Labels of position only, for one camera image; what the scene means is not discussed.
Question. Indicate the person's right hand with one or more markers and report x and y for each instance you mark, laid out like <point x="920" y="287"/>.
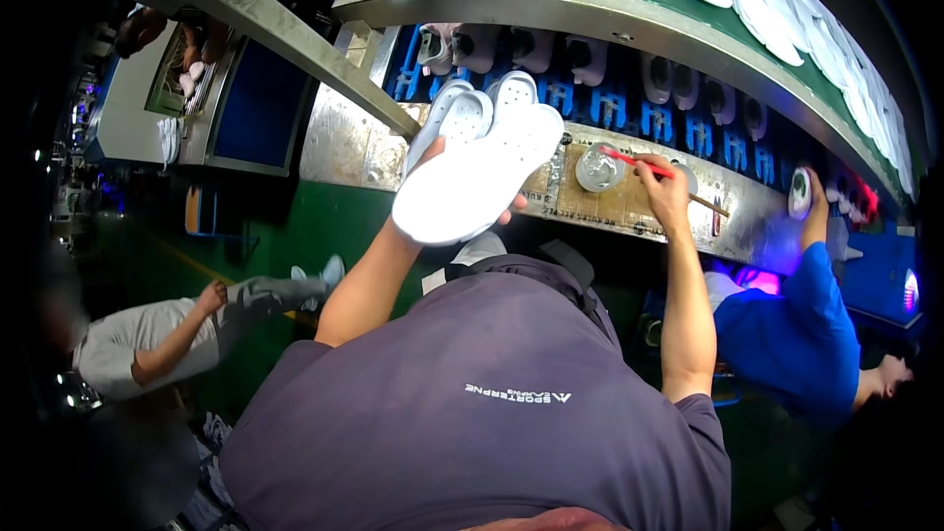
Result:
<point x="667" y="199"/>

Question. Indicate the person's left hand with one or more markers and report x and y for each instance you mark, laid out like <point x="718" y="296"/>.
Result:
<point x="433" y="153"/>

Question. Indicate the person's right fingers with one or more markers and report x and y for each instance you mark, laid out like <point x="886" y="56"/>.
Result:
<point x="647" y="168"/>

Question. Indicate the white perforated shoe sole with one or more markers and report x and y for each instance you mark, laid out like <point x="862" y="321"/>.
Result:
<point x="515" y="90"/>
<point x="441" y="110"/>
<point x="468" y="116"/>

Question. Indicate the large white shoe sole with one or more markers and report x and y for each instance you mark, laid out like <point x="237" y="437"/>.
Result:
<point x="476" y="177"/>

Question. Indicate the small clear plastic cup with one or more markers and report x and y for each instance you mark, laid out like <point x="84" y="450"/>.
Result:
<point x="688" y="178"/>

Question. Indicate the clear plastic glue cup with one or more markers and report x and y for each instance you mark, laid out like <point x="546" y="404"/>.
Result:
<point x="599" y="168"/>

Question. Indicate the brown cardboard sheet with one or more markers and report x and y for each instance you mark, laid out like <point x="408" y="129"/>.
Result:
<point x="605" y="206"/>

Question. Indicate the row of blue shoe holders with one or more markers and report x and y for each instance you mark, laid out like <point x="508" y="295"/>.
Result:
<point x="608" y="107"/>

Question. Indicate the row of pale shoes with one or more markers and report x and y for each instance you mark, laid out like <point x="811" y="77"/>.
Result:
<point x="586" y="59"/>

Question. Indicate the white shoe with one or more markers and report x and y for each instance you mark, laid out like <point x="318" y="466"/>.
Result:
<point x="799" y="193"/>

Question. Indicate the row of white insoles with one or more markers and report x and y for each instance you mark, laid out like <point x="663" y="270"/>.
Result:
<point x="774" y="15"/>

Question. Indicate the blue machine with purple light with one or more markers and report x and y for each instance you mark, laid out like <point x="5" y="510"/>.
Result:
<point x="881" y="273"/>

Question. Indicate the person's body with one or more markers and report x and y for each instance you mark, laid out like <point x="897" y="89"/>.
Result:
<point x="472" y="413"/>

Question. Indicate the machine with blue panel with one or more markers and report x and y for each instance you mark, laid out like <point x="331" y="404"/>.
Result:
<point x="258" y="107"/>

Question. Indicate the blue chair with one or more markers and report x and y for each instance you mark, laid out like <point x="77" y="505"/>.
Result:
<point x="203" y="210"/>

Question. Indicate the metal frame beam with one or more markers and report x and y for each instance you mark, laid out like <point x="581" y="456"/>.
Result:
<point x="310" y="44"/>

